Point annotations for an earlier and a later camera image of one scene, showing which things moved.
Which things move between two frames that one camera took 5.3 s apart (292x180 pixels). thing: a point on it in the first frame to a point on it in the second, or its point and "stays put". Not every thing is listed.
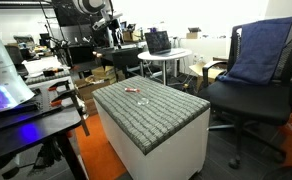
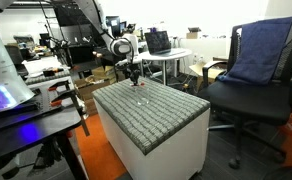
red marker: [132, 90] to [139, 84]
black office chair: [258, 110] stays put
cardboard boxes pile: [99, 78] stays put
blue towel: [260, 51] stays put
